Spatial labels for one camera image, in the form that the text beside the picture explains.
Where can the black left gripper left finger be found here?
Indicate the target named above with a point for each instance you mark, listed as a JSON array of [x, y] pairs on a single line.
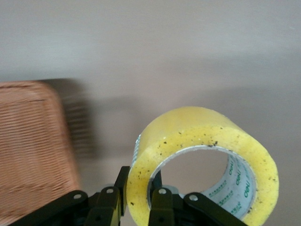
[[105, 207]]

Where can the brown wicker basket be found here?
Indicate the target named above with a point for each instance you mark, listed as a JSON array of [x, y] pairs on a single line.
[[28, 141]]

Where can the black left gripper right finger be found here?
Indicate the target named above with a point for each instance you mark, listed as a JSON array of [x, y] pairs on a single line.
[[164, 209]]

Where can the yellow packing tape roll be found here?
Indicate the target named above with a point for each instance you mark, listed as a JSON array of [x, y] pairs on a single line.
[[200, 122]]

